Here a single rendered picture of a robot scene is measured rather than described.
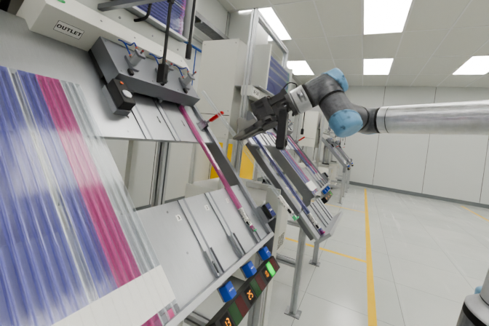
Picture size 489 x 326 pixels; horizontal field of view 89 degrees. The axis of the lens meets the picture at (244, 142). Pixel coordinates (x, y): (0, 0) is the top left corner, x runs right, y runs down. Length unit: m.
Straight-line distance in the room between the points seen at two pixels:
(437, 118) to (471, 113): 0.06
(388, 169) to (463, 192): 1.72
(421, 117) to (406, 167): 7.55
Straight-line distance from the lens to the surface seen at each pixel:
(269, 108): 0.73
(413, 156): 8.28
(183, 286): 0.54
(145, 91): 0.79
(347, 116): 0.67
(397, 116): 0.75
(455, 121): 0.71
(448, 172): 8.44
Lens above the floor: 1.03
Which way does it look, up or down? 1 degrees down
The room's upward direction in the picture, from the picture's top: 7 degrees clockwise
